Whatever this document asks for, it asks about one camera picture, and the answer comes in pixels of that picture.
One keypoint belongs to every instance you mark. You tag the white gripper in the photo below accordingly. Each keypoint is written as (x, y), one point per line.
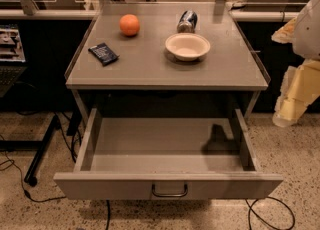
(308, 32)

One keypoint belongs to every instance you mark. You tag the grey top drawer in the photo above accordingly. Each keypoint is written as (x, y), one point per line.
(166, 159)

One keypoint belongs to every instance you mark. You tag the grey drawer cabinet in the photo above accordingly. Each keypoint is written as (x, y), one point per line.
(144, 63)

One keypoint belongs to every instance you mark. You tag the white bowl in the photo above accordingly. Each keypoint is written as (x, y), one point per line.
(187, 46)

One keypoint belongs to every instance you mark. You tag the blue soda can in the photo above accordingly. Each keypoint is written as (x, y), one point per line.
(187, 22)

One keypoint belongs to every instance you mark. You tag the orange fruit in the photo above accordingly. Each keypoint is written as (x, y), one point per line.
(129, 25)

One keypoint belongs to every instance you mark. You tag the dark blue snack packet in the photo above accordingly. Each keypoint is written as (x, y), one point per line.
(103, 54)

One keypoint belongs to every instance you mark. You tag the black desk leg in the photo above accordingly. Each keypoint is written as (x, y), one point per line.
(39, 146)

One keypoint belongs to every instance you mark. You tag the laptop computer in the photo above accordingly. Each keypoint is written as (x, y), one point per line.
(12, 59)

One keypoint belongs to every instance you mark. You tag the white rail right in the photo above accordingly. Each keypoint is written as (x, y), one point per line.
(263, 16)

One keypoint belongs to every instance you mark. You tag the white rail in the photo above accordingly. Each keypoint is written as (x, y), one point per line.
(263, 16)
(17, 14)

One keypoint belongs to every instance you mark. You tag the white rail left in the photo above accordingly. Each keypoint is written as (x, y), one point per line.
(17, 14)

